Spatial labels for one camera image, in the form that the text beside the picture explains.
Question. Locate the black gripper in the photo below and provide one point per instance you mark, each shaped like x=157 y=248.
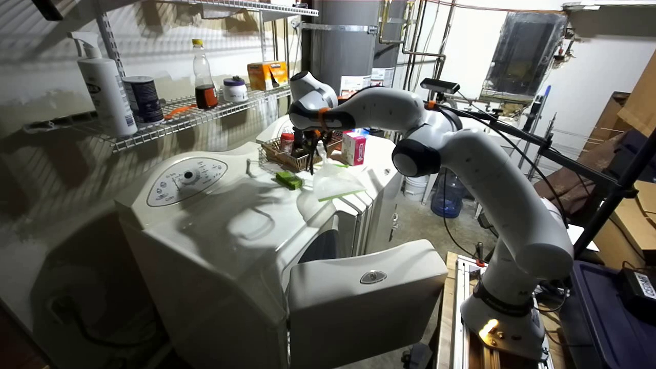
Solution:
x=322 y=143

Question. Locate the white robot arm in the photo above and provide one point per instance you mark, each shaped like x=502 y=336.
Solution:
x=533 y=242

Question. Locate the wicker basket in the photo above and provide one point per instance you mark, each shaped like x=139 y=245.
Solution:
x=294 y=160

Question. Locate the pink cardboard box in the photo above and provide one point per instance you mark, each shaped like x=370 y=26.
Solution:
x=356 y=148

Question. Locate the white dryer machine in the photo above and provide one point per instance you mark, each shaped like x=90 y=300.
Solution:
x=363 y=220

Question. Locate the orange box on shelf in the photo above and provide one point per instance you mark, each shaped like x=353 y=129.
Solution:
x=268 y=75

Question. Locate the white lidded jar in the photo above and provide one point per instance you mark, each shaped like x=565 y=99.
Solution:
x=235 y=89

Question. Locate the grey water heater tank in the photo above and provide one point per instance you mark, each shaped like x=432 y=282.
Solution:
x=344 y=40

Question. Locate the clear bottle brown liquid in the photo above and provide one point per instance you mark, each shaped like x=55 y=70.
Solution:
x=206 y=92

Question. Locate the white washing machine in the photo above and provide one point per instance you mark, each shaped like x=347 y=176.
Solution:
x=244 y=272

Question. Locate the blue water jug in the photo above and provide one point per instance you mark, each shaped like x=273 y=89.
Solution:
x=447 y=194

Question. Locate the dark canister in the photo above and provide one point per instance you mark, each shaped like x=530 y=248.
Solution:
x=144 y=99

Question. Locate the white spray bottle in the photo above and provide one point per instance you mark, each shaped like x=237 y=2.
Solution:
x=107 y=92

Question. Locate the dark blue storage bin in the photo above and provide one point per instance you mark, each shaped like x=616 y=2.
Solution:
x=600 y=328

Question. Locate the green brush handle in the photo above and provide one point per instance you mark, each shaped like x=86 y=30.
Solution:
x=287 y=179

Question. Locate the wire wall shelf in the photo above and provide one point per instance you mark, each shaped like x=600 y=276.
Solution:
x=184 y=112

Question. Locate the black camera tripod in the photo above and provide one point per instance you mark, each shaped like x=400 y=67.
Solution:
x=617 y=187

